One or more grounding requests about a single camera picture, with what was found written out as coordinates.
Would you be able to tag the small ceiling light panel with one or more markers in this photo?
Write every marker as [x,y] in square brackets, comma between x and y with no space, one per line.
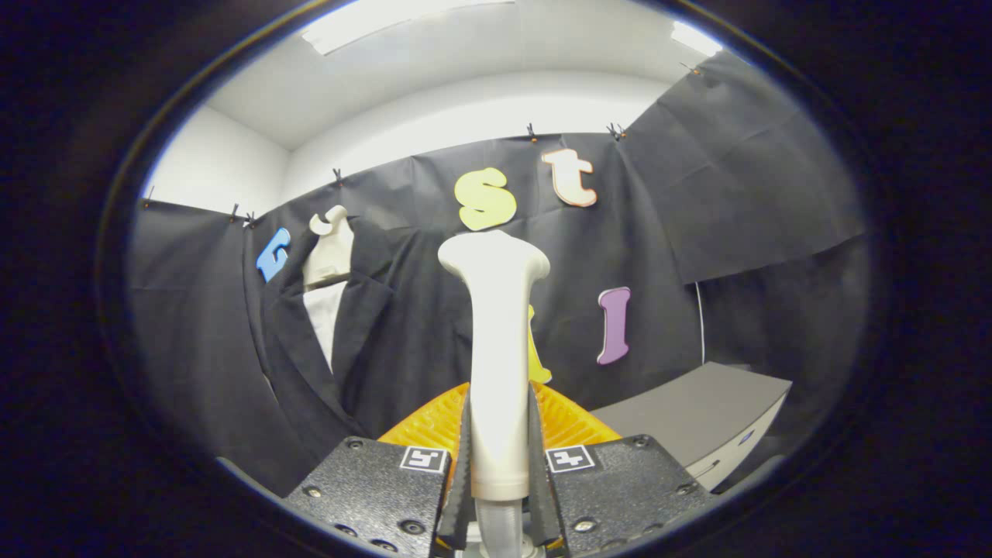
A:
[695,39]

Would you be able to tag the white garment steamer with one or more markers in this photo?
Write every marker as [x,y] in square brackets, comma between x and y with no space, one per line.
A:
[500,349]

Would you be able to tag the long ceiling light panel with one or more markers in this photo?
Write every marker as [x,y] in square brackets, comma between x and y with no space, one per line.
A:
[387,22]

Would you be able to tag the grey cabinet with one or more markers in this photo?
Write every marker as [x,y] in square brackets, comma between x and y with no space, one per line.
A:
[697,411]

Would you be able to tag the black jacket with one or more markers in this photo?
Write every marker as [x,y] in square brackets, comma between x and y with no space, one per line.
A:
[372,349]

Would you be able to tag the black backdrop cloth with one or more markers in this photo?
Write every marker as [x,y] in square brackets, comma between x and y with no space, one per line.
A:
[659,232]

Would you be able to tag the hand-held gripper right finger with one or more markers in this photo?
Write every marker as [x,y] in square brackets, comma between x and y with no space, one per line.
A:
[620,488]

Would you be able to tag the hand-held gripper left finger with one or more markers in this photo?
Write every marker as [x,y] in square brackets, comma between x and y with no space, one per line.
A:
[372,496]

